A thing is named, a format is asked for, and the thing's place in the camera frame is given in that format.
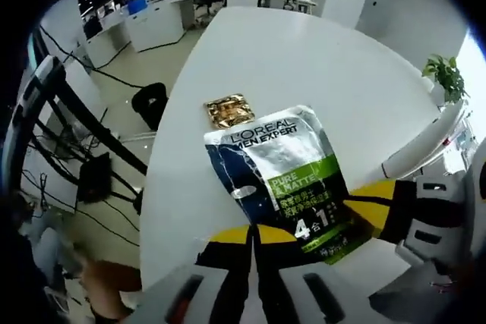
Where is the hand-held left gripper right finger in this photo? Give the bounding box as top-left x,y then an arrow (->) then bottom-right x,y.
254,225 -> 388,324

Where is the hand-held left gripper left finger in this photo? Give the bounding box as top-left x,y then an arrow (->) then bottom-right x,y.
131,225 -> 263,324

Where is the silver green skincare sachet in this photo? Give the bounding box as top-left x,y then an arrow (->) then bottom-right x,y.
203,103 -> 375,266

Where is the gold skincare sachet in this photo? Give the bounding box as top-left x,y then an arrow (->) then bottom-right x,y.
204,93 -> 256,130

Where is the green potted plant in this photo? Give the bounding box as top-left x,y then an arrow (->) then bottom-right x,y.
421,54 -> 470,103

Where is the black box on floor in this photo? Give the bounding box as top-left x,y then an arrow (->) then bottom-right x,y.
77,152 -> 113,203

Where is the black office chair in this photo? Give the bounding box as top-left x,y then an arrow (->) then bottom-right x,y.
131,82 -> 169,131

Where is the long white office desk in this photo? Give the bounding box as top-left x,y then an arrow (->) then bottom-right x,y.
125,0 -> 318,54

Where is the white desk with cabinets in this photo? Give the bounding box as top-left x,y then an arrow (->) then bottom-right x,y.
83,16 -> 132,69

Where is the blue bin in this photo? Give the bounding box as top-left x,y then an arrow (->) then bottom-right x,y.
127,0 -> 150,14

